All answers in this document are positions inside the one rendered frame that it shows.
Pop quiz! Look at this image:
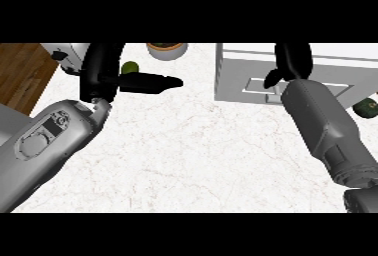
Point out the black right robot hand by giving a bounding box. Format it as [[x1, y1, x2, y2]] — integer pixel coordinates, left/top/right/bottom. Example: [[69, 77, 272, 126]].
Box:
[[262, 42, 314, 90]]

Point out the white appliance with black parts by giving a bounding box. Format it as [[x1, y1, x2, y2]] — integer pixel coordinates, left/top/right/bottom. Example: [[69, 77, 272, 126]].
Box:
[[39, 42, 91, 76]]

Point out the dark green round vegetable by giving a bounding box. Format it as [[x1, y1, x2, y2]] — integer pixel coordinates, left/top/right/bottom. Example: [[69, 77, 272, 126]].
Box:
[[351, 97, 378, 120]]

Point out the grey plant pot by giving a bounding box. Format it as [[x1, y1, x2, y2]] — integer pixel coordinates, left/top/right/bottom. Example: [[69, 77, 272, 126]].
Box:
[[144, 42, 188, 62]]

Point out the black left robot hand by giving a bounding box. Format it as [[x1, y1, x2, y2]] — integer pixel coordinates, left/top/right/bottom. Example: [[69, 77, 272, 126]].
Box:
[[78, 42, 184, 104]]

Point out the green can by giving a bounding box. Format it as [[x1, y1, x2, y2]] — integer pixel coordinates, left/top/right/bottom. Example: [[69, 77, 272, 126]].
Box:
[[119, 60, 140, 76]]

